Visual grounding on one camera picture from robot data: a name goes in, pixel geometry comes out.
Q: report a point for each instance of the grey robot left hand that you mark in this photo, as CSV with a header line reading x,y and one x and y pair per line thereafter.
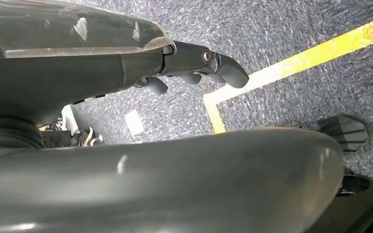
x,y
61,77

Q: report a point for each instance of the person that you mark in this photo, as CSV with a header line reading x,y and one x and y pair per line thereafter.
x,y
69,120

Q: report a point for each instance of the black and white sneaker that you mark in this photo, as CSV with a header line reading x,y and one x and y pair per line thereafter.
x,y
86,137
55,125

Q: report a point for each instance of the white floor sticker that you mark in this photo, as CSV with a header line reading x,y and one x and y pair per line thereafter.
x,y
134,122

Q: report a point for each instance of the grey robot leg shell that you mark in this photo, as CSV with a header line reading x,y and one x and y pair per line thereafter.
x,y
173,180

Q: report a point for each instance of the yellow floor tape line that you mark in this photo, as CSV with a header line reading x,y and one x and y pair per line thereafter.
x,y
302,59

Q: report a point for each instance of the black ribbed robot foot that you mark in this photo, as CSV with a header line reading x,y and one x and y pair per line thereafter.
x,y
347,135

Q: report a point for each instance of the black robot lower leg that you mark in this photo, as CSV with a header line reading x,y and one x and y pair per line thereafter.
x,y
360,209

